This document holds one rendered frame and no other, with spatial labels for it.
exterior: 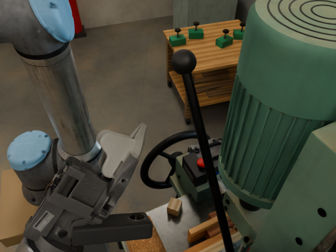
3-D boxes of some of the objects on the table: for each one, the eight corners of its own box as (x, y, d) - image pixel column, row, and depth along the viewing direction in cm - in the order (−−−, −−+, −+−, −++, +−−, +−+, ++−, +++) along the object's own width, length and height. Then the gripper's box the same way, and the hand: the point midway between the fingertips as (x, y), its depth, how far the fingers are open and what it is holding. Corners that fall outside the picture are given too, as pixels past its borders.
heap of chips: (149, 215, 81) (149, 210, 79) (169, 257, 73) (169, 253, 71) (120, 228, 78) (119, 223, 76) (137, 273, 71) (136, 269, 68)
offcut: (177, 216, 81) (178, 211, 78) (166, 212, 81) (166, 207, 79) (181, 206, 83) (182, 200, 80) (171, 202, 84) (171, 196, 81)
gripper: (18, 248, 35) (113, 101, 37) (26, 218, 44) (103, 99, 46) (81, 272, 38) (166, 135, 40) (77, 240, 47) (147, 127, 49)
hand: (143, 133), depth 44 cm, fingers closed
